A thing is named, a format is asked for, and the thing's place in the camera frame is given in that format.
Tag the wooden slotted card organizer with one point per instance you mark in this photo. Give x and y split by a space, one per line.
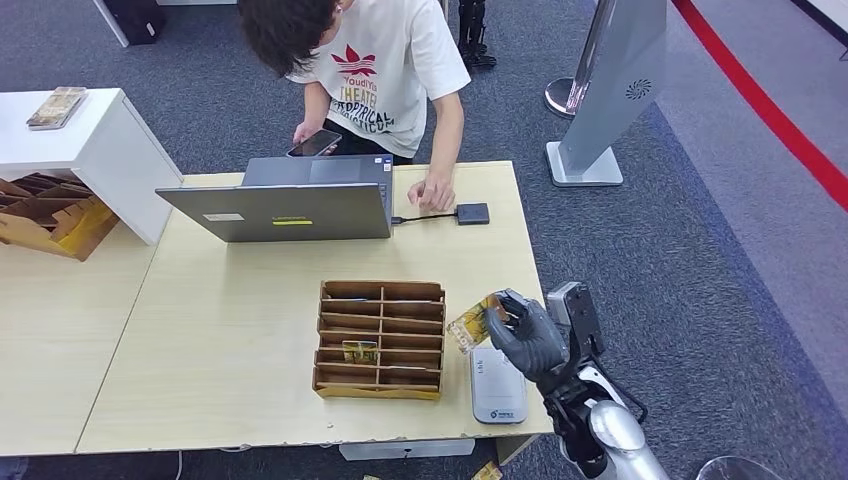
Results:
411 324

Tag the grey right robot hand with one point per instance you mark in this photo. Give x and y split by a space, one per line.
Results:
530 338

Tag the person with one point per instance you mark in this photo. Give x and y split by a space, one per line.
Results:
397 60

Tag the person's right hand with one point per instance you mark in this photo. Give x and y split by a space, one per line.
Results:
308 130

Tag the stack of patterned cards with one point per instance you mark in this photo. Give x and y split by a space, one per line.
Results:
56 108

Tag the chrome stanchion post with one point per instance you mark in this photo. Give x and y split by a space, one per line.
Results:
563 98

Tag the grey kiosk stand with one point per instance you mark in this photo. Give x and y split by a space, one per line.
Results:
616 66

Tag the person's left hand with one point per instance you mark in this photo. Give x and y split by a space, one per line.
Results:
432 193

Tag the white card reader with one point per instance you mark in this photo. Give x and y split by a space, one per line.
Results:
497 391

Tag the black cabinet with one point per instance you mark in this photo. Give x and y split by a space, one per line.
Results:
132 20

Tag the black tripod stand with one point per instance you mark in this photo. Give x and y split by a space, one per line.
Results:
473 40

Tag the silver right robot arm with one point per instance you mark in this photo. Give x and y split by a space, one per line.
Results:
616 430

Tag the black smartphone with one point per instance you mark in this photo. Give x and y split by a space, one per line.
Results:
314 143

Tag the small black usb box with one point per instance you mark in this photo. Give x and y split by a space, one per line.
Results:
472 214

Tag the yellow green room key card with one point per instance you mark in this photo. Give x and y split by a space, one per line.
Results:
360 352

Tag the person's right forearm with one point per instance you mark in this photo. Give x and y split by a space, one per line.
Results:
316 102

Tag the person's left forearm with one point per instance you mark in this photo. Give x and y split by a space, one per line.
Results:
447 132

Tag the white side table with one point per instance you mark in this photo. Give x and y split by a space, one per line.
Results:
79 142

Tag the yellow patterned ID card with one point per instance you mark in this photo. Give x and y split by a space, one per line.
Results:
467 328

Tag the red barrier belt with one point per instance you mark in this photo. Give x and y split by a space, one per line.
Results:
762 106

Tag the brown cardboard organizer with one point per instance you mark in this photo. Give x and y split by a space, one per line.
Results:
46 222

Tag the clear round glass object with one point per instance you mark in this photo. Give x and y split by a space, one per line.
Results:
735 469

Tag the grey laptop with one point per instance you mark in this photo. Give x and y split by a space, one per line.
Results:
298 212

